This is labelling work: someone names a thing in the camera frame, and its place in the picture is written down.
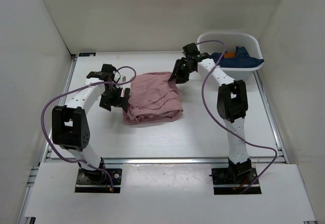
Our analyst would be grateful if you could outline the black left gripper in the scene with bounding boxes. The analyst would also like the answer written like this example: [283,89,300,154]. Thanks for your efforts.
[100,85,129,112]

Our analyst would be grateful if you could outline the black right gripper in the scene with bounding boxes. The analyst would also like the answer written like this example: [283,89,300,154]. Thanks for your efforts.
[168,59,194,85]

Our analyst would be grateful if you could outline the pink trousers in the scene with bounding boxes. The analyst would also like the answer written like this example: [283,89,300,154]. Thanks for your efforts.
[123,72,183,125]

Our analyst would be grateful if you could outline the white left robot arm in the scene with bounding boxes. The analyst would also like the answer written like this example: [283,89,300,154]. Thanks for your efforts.
[52,64,183,184]

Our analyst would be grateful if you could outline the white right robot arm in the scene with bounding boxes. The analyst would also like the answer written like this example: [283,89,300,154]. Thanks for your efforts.
[169,43,252,184]

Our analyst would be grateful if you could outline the dark corner label plate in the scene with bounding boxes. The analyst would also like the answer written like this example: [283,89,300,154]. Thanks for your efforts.
[78,52,96,57]

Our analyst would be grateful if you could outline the blue folded jeans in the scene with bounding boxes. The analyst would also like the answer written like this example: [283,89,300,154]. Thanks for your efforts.
[218,46,264,69]

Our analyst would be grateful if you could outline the white plastic basket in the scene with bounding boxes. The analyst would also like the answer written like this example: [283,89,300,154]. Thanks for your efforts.
[197,31,264,81]

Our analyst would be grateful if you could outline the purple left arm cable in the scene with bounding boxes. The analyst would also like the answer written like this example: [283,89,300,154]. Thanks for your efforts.
[41,66,138,188]

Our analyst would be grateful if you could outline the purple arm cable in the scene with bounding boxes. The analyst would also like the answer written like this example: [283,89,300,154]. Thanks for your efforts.
[41,66,138,188]
[197,40,278,195]

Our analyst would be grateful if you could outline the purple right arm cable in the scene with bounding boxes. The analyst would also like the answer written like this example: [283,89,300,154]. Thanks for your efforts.
[197,40,278,195]

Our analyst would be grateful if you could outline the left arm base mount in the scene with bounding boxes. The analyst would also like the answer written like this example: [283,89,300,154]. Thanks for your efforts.
[75,168,122,194]

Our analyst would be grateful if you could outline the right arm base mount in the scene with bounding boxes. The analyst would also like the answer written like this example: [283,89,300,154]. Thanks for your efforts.
[209,168,262,195]

